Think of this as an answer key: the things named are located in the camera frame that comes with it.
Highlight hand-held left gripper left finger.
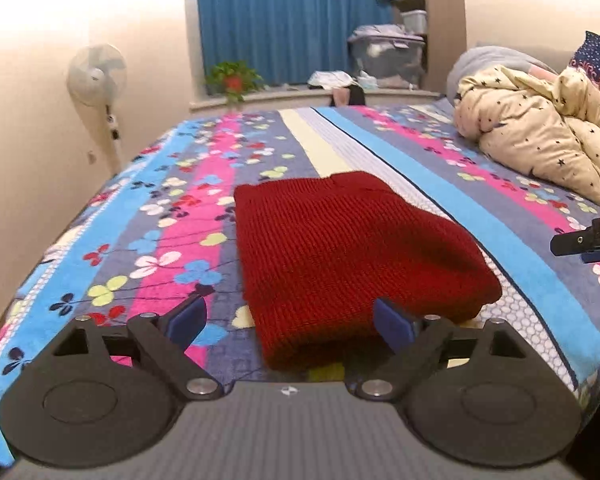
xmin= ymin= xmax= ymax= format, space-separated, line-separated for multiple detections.
xmin=52 ymin=296 xmax=226 ymax=401

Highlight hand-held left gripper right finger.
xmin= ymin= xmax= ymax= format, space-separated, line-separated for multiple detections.
xmin=355 ymin=297 xmax=528 ymax=401

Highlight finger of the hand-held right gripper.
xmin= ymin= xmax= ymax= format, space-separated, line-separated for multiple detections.
xmin=550 ymin=214 xmax=600 ymax=263

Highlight red knitted sweater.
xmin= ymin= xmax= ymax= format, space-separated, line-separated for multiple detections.
xmin=234 ymin=171 xmax=503 ymax=372

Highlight pile of white clothes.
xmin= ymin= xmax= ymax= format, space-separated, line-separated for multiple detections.
xmin=307 ymin=70 xmax=355 ymax=88

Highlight floral striped bed sheet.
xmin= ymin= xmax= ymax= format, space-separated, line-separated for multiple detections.
xmin=0 ymin=104 xmax=600 ymax=466

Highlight cream star-print duvet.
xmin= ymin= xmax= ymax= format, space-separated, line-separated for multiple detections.
xmin=454 ymin=65 xmax=600 ymax=213

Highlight grey pillow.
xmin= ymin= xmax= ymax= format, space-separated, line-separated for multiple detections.
xmin=446 ymin=46 xmax=556 ymax=98

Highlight black and pink bag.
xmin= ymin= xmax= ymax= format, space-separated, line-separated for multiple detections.
xmin=330 ymin=85 xmax=367 ymax=107

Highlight wooden shelf unit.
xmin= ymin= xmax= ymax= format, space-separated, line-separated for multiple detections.
xmin=387 ymin=0 xmax=467 ymax=96

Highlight potted green plant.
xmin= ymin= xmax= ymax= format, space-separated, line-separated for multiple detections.
xmin=205 ymin=61 xmax=265 ymax=108

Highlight white standing fan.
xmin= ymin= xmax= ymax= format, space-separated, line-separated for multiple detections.
xmin=67 ymin=43 xmax=128 ymax=176

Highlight small white storage box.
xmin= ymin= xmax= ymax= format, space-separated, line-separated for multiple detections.
xmin=400 ymin=9 xmax=427 ymax=33

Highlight blue curtain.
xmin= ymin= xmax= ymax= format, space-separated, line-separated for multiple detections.
xmin=195 ymin=0 xmax=396 ymax=86

